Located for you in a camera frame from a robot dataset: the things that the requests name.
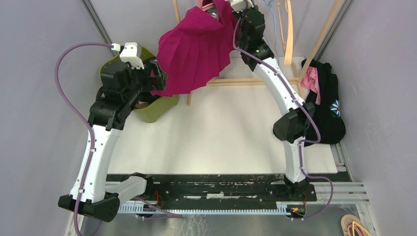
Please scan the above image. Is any grey wall conduit strip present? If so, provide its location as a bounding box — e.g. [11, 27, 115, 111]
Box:
[81, 0, 112, 44]

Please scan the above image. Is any black garment pile with flower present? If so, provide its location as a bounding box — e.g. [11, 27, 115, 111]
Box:
[305, 60, 346, 145]

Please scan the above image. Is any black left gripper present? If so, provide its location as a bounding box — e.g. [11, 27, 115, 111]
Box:
[123, 59, 168, 103]

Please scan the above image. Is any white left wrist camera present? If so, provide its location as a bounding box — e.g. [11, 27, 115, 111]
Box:
[119, 42, 145, 69]

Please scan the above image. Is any hangers bundle in corner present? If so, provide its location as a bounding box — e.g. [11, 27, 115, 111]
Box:
[341, 214, 371, 236]

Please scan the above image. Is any pink hanger hook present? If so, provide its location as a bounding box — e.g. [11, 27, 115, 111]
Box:
[198, 0, 215, 11]

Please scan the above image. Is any light blue hanger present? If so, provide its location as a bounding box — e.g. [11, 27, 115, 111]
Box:
[262, 0, 280, 58]

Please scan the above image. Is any pink cloth on pile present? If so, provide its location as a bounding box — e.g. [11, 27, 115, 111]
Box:
[300, 66, 321, 105]

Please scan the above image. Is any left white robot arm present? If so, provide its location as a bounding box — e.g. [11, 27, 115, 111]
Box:
[58, 57, 167, 222]

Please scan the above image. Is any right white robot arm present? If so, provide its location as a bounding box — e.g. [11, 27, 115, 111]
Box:
[234, 7, 315, 201]

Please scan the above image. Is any olive green plastic basket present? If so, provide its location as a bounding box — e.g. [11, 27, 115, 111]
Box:
[89, 48, 179, 127]

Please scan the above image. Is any light pink dress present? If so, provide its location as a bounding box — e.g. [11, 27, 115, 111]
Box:
[135, 101, 150, 109]

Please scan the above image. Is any grey toothed cable rail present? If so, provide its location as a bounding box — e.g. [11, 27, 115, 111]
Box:
[118, 201, 291, 216]

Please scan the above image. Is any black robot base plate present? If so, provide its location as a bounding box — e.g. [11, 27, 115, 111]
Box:
[139, 174, 317, 210]

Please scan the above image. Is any magenta skirt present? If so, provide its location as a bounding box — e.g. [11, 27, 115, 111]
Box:
[154, 0, 237, 97]

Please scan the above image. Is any wooden clothes rack frame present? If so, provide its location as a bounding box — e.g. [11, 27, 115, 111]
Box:
[173, 0, 348, 107]

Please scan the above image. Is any beige wooden hanger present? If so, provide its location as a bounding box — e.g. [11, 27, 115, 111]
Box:
[277, 0, 294, 65]

